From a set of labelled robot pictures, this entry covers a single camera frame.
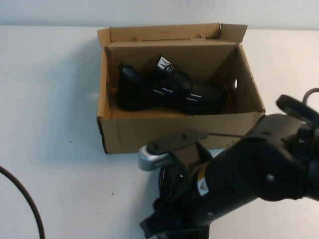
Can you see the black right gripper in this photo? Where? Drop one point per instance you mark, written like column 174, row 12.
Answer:
column 187, row 184

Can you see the grey right camera mount plate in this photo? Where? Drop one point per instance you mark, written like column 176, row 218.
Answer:
column 174, row 140

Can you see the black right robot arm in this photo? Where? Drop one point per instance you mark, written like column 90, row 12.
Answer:
column 249, row 174

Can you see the brown cardboard shoe box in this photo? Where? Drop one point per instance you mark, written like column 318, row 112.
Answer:
column 129, row 134

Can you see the black mesh sneaker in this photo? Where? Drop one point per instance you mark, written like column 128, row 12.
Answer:
column 162, row 204
column 139, row 97

